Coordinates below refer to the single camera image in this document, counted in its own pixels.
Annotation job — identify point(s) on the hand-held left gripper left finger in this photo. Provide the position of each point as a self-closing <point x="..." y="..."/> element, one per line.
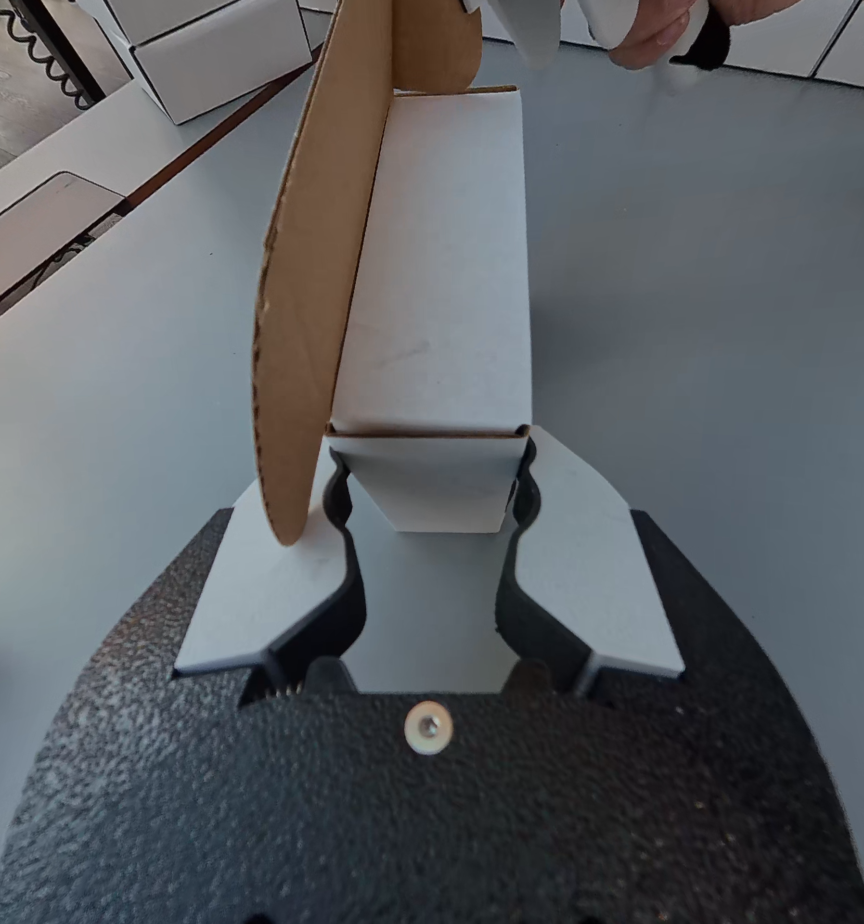
<point x="251" y="606"/>

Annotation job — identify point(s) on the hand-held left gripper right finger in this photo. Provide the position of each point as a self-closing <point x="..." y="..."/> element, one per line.
<point x="590" y="577"/>

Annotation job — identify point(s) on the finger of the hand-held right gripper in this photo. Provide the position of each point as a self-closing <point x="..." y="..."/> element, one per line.
<point x="540" y="29"/>

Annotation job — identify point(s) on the white corrugated mailer box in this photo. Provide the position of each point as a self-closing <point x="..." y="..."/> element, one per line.
<point x="439" y="289"/>

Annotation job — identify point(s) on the person's right hand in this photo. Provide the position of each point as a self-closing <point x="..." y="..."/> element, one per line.
<point x="655" y="36"/>

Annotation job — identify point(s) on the row of white cardboard boxes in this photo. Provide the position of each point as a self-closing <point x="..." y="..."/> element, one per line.
<point x="778" y="50"/>

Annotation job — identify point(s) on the stack of white cardboard boxes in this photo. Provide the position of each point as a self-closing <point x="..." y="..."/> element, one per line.
<point x="222" y="72"/>

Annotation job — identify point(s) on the black metal frame post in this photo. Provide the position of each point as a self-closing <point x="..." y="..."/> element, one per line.
<point x="71" y="54"/>

